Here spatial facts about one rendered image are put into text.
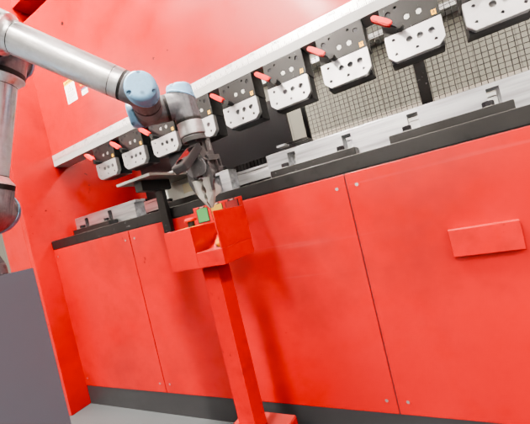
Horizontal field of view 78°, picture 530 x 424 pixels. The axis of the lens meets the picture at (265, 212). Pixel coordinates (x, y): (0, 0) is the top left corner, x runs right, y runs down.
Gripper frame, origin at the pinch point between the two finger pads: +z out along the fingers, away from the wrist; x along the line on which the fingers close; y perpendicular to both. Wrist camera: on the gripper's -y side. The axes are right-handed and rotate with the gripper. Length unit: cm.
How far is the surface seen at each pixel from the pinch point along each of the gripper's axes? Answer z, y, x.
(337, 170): 0.8, 19.8, -33.8
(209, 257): 14.3, -6.6, 0.0
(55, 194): -27, 30, 122
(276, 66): -39, 34, -19
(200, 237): 8.8, -2.5, 4.6
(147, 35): -75, 37, 35
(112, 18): -91, 39, 52
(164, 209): -2.4, 18.0, 35.6
